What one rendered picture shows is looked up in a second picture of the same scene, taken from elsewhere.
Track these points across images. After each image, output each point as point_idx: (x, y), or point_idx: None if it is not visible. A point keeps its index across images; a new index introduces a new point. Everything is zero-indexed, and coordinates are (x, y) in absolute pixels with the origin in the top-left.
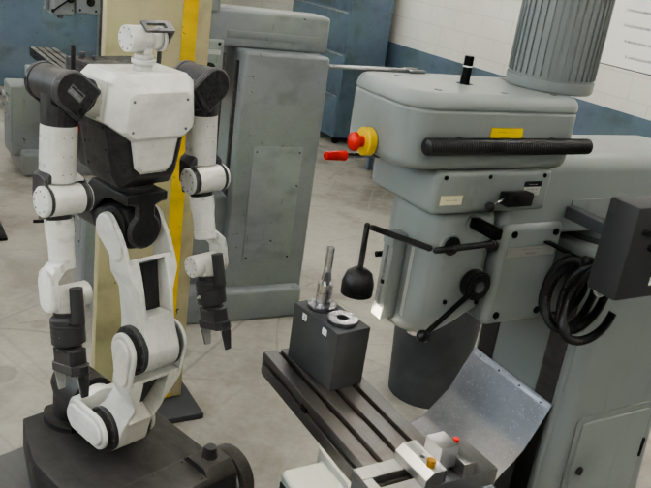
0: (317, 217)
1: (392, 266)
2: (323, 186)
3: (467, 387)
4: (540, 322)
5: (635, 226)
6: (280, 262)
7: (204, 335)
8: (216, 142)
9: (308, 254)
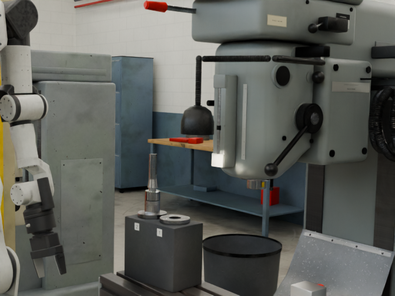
0: (118, 239)
1: (227, 108)
2: (118, 219)
3: (305, 266)
4: (364, 178)
5: None
6: (94, 262)
7: (37, 268)
8: (31, 72)
9: (116, 264)
